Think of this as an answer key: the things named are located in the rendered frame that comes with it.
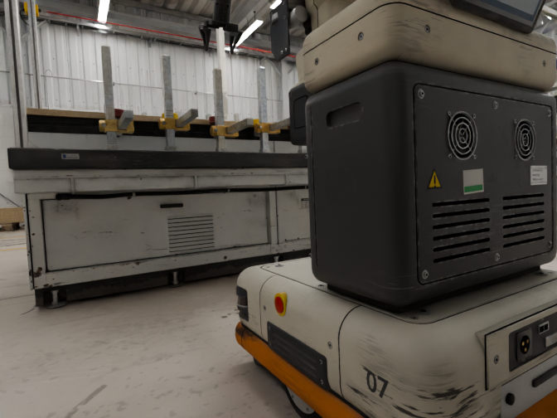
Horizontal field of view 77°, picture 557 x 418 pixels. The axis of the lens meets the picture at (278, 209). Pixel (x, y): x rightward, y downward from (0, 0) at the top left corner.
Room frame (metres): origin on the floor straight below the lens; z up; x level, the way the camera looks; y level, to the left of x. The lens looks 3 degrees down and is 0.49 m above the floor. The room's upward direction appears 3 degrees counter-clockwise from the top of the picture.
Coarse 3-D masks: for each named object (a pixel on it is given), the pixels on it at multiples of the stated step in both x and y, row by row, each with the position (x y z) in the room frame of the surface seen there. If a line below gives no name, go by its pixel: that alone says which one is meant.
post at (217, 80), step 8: (216, 72) 1.77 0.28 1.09; (216, 80) 1.77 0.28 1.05; (216, 88) 1.77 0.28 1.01; (216, 96) 1.77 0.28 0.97; (216, 104) 1.77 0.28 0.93; (216, 112) 1.77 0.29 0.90; (216, 120) 1.77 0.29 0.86; (216, 136) 1.78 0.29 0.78; (224, 136) 1.78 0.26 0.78; (216, 144) 1.79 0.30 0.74; (224, 144) 1.78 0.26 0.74
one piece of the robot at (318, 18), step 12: (300, 0) 1.07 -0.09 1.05; (312, 0) 1.01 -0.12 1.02; (324, 0) 0.98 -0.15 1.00; (336, 0) 0.98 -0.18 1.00; (348, 0) 0.99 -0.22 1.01; (312, 12) 1.03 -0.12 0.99; (324, 12) 0.98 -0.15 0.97; (336, 12) 0.97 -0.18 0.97; (312, 24) 1.03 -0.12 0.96; (300, 60) 1.01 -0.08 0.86; (300, 72) 1.02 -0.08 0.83
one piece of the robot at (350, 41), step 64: (384, 0) 0.54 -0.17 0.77; (320, 64) 0.68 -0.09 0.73; (384, 64) 0.56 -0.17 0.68; (448, 64) 0.61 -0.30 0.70; (512, 64) 0.69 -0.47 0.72; (320, 128) 0.68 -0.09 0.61; (384, 128) 0.55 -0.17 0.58; (448, 128) 0.59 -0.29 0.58; (512, 128) 0.69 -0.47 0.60; (320, 192) 0.69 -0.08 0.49; (384, 192) 0.55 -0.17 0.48; (448, 192) 0.59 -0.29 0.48; (512, 192) 0.69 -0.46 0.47; (320, 256) 0.70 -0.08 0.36; (384, 256) 0.55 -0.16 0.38; (448, 256) 0.61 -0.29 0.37; (512, 256) 0.69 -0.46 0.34
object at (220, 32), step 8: (544, 8) 4.09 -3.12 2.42; (552, 16) 4.33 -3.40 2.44; (216, 32) 2.84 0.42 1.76; (216, 40) 2.84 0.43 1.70; (224, 40) 2.83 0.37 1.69; (224, 48) 2.83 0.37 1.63; (224, 56) 2.83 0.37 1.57; (224, 64) 2.82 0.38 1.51; (224, 72) 2.82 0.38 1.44; (224, 80) 2.82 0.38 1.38; (224, 88) 2.82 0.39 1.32; (224, 96) 2.82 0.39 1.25; (224, 104) 2.81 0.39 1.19; (224, 112) 2.81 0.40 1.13
